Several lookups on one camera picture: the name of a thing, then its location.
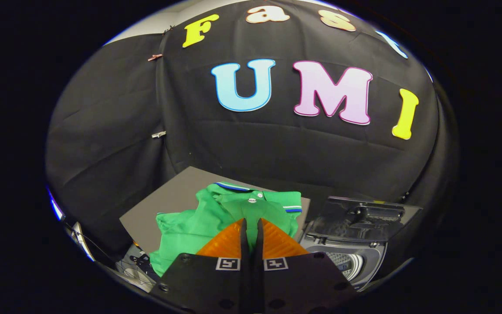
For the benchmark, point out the green polo shirt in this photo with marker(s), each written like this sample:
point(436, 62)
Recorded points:
point(190, 231)

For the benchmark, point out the row of small black clips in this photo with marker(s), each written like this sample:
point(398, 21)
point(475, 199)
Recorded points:
point(168, 30)

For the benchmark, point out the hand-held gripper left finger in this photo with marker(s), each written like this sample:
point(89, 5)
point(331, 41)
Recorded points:
point(216, 288)

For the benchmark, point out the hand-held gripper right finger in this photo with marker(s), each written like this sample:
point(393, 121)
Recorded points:
point(290, 288)

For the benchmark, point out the grey washing machine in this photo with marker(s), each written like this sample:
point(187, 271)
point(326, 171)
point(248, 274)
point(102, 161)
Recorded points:
point(366, 261)

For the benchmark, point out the black backdrop cloth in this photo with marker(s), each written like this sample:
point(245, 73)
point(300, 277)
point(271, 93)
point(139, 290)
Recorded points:
point(277, 148)

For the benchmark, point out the wooden clothespin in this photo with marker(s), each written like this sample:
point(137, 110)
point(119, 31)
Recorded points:
point(155, 57)

